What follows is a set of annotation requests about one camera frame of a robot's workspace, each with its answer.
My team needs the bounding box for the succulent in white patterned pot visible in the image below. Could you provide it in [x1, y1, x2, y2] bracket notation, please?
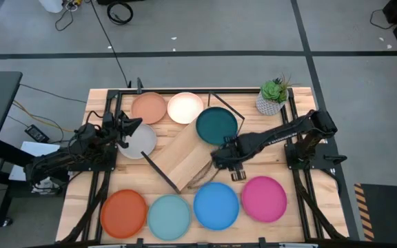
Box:
[255, 73, 299, 116]

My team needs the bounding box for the long black floor cable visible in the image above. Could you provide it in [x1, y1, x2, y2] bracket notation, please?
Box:
[88, 0, 131, 87]

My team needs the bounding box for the looped black cable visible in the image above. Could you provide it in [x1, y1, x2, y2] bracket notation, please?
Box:
[54, 1, 82, 32]

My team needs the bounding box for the white plastic container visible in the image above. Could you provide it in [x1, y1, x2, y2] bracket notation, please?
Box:
[39, 0, 64, 14]

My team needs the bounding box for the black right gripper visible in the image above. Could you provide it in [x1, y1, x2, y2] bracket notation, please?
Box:
[211, 137, 248, 183]

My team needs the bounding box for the orange plate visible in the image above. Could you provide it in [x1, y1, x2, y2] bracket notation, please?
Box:
[100, 189, 148, 240]

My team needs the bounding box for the thin black cable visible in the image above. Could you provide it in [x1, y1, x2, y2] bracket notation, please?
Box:
[369, 8, 396, 30]
[19, 83, 88, 104]

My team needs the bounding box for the light teal plate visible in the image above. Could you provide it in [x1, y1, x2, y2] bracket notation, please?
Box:
[146, 194, 192, 242]

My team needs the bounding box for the black aluminium rig frame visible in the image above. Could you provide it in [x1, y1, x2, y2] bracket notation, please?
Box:
[57, 77, 349, 248]

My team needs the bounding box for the white flat box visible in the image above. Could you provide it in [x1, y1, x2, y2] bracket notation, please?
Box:
[8, 140, 63, 194]

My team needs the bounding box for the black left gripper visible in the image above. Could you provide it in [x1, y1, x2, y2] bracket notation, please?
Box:
[110, 110, 143, 143]

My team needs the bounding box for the dark teal plate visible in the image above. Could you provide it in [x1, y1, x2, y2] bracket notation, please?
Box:
[195, 106, 239, 146]

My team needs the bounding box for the light gray plate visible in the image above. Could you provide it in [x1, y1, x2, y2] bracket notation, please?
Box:
[117, 123, 159, 161]

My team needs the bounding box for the coiled black cable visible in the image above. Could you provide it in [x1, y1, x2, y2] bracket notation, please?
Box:
[106, 1, 134, 26]

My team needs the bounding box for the black power adapter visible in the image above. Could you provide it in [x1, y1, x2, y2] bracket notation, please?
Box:
[24, 124, 50, 144]

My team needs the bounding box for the yellow cable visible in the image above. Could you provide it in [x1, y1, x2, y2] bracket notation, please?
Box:
[12, 99, 76, 134]

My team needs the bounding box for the black mat with hazard stripes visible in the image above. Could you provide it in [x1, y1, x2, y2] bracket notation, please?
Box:
[353, 183, 397, 242]

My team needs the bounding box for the cream plate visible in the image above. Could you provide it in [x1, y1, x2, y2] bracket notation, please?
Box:
[167, 92, 205, 125]

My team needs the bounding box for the blue plate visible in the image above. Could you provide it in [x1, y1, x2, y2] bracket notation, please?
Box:
[193, 181, 241, 231]

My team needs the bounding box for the magenta plate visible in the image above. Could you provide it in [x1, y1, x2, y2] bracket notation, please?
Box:
[241, 175, 288, 224]

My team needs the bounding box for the peach plate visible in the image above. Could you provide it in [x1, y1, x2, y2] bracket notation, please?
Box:
[131, 92, 168, 125]

